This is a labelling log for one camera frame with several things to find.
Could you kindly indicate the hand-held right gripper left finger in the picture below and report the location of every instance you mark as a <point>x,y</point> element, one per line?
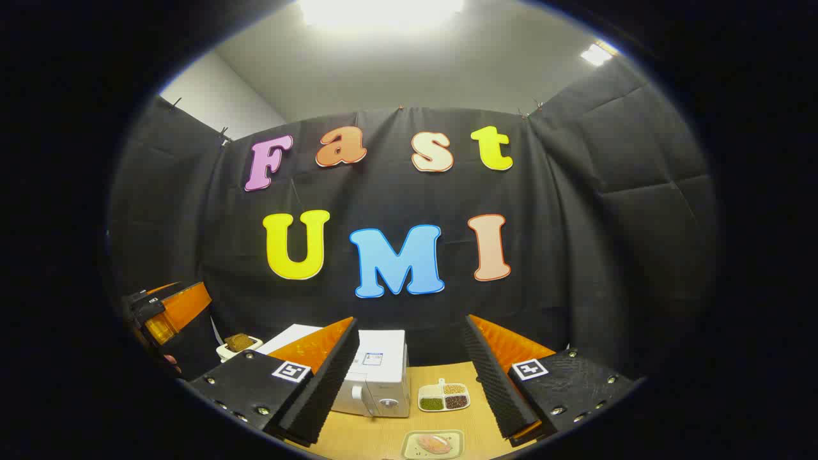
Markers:
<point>326,390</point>

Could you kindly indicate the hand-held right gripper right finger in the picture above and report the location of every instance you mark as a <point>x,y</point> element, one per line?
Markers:
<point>492,383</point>

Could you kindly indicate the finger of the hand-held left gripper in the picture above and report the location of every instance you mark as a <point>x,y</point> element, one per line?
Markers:
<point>185,306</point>

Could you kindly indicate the white microwave oven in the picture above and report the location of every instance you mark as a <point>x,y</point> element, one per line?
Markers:
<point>383,377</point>

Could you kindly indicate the speckled pink food patty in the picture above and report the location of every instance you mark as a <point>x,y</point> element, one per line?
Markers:
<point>434,444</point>

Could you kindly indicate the white container with brown food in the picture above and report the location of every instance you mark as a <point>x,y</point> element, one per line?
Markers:
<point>239,345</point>

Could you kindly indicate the white divided dish of beans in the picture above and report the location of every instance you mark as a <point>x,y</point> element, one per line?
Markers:
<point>444,396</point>

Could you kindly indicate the pale green square plate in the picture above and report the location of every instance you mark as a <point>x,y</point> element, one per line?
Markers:
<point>457,441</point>

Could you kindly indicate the small ceiling light panel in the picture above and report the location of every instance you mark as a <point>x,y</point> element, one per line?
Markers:
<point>595,54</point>

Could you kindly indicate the large ceiling light panel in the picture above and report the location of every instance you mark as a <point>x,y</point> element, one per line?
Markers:
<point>380,11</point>

